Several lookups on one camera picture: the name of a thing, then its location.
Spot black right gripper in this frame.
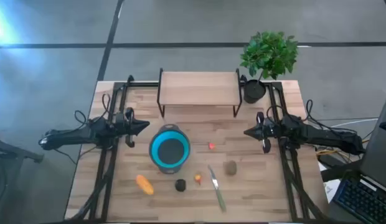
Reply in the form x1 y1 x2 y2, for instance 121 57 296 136
243 119 280 141

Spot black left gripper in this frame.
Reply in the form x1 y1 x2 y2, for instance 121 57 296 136
114 112 151 138

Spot blue collapsible bowl grey rim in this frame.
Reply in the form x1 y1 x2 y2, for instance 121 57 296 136
148 123 192 175

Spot brown kiwi fruit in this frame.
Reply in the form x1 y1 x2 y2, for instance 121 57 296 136
224 160 238 177

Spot knife with green handle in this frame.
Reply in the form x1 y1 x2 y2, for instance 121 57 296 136
207 164 227 213

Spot wooden shelf riser black legs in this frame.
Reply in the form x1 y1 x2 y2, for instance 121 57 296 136
156 67 243 119

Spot black power brick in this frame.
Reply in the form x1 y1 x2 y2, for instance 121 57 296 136
317 153 339 169

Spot green potted plant black pot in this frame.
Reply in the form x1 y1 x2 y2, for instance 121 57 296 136
239 30 299 105

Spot black bar under laptop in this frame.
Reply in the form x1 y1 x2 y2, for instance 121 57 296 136
320 160 364 184

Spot white paper sheet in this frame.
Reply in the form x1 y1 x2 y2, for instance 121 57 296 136
322 179 342 203

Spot grey laptop blue backlit keyboard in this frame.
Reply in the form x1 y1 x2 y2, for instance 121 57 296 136
332 98 386 223

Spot black furniture legs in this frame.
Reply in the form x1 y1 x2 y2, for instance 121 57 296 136
0 136 44 224

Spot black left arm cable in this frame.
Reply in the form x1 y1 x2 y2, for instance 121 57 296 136
73 92 135 126

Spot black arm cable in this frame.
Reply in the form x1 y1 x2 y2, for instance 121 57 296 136
256 98 314 126
73 92 135 126

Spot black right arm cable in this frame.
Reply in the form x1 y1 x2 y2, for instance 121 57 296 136
256 98 314 126

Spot black aluminium table frame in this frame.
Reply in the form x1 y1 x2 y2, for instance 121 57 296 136
68 74 329 223

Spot yellow cable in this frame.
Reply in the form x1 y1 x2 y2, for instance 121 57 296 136
316 138 371 156

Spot white cable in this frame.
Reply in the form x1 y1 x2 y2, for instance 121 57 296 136
329 117 380 129

